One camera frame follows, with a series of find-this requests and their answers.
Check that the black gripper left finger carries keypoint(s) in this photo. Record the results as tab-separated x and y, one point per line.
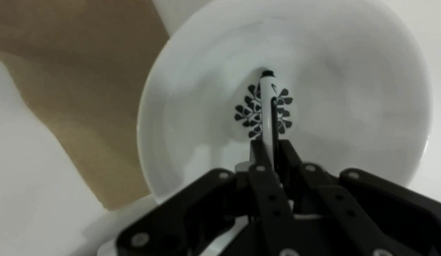
207	214

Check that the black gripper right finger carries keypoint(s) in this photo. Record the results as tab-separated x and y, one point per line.
372	208

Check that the white bowl with leaf print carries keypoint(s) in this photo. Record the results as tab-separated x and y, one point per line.
343	86

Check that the brown paper napkin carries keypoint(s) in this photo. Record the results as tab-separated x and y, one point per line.
87	90

